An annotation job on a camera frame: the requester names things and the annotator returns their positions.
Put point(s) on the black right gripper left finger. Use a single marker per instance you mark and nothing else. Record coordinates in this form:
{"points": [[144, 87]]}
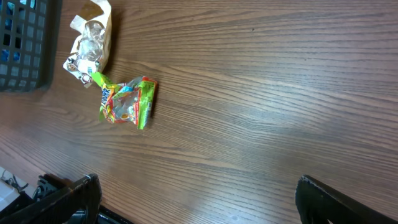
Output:
{"points": [[58, 207]]}

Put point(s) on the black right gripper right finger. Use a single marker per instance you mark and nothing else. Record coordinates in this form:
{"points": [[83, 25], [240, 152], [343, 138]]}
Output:
{"points": [[317, 202]]}

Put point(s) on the green yellow candy bag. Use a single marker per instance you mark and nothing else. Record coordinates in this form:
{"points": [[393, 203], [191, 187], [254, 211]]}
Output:
{"points": [[126, 102]]}

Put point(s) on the beige brown cookie bag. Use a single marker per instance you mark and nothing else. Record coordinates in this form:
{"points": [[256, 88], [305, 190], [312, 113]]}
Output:
{"points": [[91, 49]]}

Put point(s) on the blue cookie pack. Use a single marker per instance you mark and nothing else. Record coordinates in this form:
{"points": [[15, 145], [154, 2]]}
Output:
{"points": [[20, 31]]}

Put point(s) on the dark grey plastic basket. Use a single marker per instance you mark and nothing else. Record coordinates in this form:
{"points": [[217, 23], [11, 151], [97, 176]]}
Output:
{"points": [[39, 75]]}

